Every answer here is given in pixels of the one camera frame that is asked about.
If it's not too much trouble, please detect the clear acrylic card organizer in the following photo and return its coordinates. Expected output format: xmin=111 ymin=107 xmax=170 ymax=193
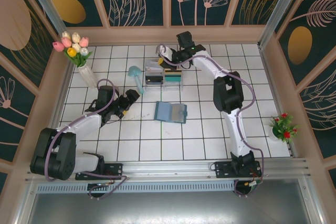
xmin=143 ymin=60 xmax=184 ymax=92

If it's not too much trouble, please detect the blue card holder wallet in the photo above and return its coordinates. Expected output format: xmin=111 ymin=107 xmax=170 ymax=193
xmin=154 ymin=100 xmax=189 ymax=125

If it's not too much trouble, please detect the teal card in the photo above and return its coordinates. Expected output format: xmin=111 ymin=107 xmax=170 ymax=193
xmin=164 ymin=74 xmax=182 ymax=83

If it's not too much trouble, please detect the white ribbed vase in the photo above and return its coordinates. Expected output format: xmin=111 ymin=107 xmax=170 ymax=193
xmin=78 ymin=64 xmax=99 ymax=89

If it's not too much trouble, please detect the light blue mushroom toy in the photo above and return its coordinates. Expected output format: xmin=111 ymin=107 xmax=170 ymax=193
xmin=128 ymin=66 xmax=145 ymax=95

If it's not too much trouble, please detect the artificial tulip bouquet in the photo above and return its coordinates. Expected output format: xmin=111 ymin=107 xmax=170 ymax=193
xmin=52 ymin=31 xmax=93 ymax=68

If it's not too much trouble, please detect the grey metal panel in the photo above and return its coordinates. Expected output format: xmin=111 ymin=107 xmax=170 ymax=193
xmin=19 ymin=179 xmax=322 ymax=224

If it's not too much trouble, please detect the small white plant pot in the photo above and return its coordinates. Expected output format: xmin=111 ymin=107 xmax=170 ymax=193
xmin=269 ymin=126 xmax=284 ymax=141

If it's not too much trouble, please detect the small red flower plant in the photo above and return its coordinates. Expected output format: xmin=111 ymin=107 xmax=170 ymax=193
xmin=269 ymin=113 xmax=302 ymax=143

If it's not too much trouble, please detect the green connector board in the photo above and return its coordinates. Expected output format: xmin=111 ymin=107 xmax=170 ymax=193
xmin=246 ymin=179 xmax=264 ymax=190

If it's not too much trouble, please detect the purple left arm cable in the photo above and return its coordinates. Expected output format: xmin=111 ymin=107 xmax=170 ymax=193
xmin=44 ymin=78 xmax=120 ymax=182

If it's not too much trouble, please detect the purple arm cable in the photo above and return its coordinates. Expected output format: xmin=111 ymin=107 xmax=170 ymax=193
xmin=156 ymin=44 xmax=264 ymax=180
xmin=44 ymin=78 xmax=120 ymax=182

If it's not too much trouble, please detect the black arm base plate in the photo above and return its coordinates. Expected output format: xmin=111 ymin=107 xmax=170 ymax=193
xmin=75 ymin=163 xmax=124 ymax=182
xmin=214 ymin=160 xmax=263 ymax=180

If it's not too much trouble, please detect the aluminium mounting rail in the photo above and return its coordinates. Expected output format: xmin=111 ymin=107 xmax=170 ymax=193
xmin=25 ymin=157 xmax=312 ymax=183

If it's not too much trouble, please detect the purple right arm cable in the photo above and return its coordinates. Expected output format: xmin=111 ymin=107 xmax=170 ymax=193
xmin=156 ymin=44 xmax=264 ymax=180

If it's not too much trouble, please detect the slotted grey cable duct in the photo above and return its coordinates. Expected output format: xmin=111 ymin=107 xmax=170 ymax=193
xmin=36 ymin=183 xmax=236 ymax=194

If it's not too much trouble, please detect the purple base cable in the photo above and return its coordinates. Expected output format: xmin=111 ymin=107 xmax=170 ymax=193
xmin=234 ymin=179 xmax=259 ymax=197
xmin=88 ymin=177 xmax=129 ymax=200

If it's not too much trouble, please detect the aluminium frame post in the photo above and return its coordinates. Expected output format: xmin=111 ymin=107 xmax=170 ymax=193
xmin=258 ymin=0 xmax=307 ymax=49
xmin=22 ymin=0 xmax=67 ymax=35

